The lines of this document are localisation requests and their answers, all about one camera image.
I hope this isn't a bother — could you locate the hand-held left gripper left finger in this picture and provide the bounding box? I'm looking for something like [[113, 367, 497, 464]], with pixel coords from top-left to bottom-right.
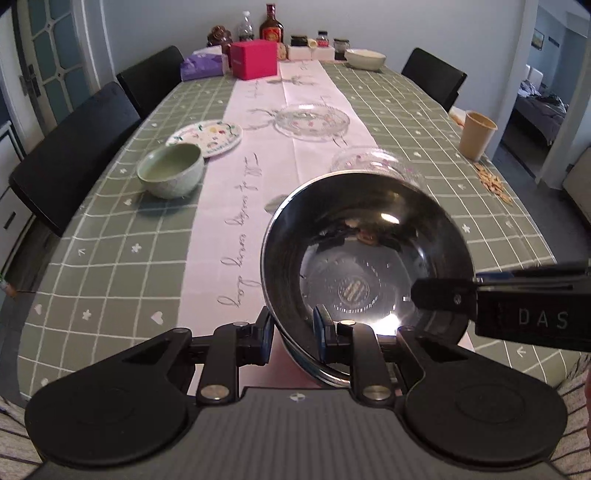
[[121, 305, 278, 406]]

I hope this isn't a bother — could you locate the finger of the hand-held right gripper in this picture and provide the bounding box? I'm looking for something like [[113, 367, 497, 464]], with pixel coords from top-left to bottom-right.
[[411, 276, 480, 319]]

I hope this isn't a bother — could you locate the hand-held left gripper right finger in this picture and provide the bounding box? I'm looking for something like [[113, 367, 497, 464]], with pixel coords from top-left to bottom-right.
[[312, 305, 469, 403]]

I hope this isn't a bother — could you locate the stainless steel bowl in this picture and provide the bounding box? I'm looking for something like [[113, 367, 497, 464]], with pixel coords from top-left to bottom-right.
[[261, 171, 475, 388]]

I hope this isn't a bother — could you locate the clear glass plate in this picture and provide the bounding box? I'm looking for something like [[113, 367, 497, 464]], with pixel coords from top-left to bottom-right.
[[274, 103, 352, 141]]

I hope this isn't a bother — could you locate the white deer print table runner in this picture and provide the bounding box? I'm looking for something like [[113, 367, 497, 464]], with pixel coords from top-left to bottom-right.
[[178, 60, 476, 388]]

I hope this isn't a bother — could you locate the clear glass bowl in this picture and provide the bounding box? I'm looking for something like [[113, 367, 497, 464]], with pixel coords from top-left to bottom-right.
[[331, 146, 428, 195]]

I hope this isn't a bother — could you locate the beige paper cup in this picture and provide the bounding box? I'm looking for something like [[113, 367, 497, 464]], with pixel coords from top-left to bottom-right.
[[459, 111, 498, 161]]

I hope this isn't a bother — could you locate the green ceramic bowl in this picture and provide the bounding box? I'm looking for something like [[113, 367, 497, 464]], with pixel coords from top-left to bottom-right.
[[137, 143, 205, 199]]

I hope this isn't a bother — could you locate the bed with grey bedding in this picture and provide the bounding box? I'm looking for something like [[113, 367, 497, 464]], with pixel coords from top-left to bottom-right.
[[515, 78, 568, 146]]

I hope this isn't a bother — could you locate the white painted floral plate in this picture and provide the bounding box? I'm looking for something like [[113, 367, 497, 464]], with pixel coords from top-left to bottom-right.
[[165, 120, 243, 159]]

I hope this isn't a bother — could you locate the black chair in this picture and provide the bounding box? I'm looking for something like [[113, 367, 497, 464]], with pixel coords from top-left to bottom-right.
[[401, 47, 468, 112], [116, 45, 185, 118], [9, 82, 141, 238]]

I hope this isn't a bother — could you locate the white ceramic bowl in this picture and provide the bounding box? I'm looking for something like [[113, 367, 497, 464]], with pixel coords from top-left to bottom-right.
[[345, 48, 387, 71]]

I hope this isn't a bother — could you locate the white flat box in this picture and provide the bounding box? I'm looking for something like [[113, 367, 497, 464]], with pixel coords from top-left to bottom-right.
[[287, 45, 335, 62]]

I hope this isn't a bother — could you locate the purple tissue pack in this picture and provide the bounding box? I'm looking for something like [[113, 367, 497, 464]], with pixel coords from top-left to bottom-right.
[[180, 52, 229, 82]]

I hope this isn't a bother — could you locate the pink box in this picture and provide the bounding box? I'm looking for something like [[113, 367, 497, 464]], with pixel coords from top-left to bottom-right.
[[230, 40, 279, 80]]

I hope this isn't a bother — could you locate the white cabinet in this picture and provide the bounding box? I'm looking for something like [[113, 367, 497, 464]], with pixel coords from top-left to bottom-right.
[[0, 120, 38, 273]]

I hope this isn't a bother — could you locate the brown figurine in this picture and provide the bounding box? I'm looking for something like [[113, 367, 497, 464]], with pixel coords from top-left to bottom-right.
[[206, 26, 234, 56]]

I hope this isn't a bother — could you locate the liquor bottle with red label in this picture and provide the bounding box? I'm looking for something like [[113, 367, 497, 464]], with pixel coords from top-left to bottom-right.
[[259, 4, 285, 44]]

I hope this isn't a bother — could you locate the clear plastic bottle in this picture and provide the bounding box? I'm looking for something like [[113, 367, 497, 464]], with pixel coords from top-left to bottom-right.
[[237, 11, 256, 43]]

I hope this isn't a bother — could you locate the glass paned door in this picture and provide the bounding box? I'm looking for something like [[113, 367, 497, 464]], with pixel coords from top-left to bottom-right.
[[14, 0, 100, 125]]

